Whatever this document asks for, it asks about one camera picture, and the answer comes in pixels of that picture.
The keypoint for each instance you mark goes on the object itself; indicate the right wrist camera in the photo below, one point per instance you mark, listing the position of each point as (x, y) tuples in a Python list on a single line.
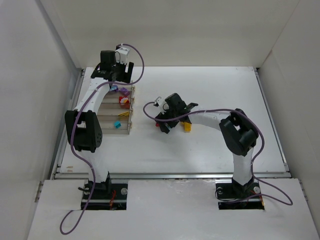
[(161, 104)]

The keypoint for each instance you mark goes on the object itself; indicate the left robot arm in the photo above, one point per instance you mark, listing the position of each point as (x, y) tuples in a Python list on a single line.
[(84, 132)]

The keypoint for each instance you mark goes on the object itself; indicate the teal lego brick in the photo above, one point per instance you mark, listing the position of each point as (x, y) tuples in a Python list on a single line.
[(117, 124)]

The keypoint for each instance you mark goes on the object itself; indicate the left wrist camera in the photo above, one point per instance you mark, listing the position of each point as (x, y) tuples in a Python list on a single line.
[(121, 54)]

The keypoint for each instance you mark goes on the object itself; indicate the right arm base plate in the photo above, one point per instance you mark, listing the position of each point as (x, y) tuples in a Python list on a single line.
[(231, 198)]

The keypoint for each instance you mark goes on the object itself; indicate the teal base lego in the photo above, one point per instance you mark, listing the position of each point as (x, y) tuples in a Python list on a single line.
[(170, 127)]

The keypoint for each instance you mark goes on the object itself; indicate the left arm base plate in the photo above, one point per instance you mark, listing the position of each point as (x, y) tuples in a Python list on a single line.
[(109, 197)]

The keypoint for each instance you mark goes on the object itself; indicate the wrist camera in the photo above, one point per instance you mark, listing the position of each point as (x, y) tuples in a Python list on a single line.
[(121, 54), (161, 104)]

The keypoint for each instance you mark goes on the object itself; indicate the yellow lego figure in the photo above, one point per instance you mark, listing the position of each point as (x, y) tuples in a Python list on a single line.
[(187, 127)]

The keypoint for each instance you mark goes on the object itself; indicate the purple flower lego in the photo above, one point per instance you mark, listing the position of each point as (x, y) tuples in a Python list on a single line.
[(114, 88)]

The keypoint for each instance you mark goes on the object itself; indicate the yellow lego plate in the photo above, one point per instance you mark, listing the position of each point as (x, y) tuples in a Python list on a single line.
[(124, 114)]

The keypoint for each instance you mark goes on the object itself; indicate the red round lego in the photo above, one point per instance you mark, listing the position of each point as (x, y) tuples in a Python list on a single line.
[(124, 102)]

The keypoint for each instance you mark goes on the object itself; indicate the purple lego block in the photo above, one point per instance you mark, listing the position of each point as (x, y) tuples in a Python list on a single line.
[(124, 92)]

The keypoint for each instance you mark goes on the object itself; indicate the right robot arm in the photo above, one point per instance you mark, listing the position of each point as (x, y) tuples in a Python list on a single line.
[(239, 135)]

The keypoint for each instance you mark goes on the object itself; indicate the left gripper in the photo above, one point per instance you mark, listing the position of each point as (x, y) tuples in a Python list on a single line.
[(126, 73)]

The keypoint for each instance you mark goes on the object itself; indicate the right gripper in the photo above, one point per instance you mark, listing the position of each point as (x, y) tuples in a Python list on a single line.
[(166, 120)]

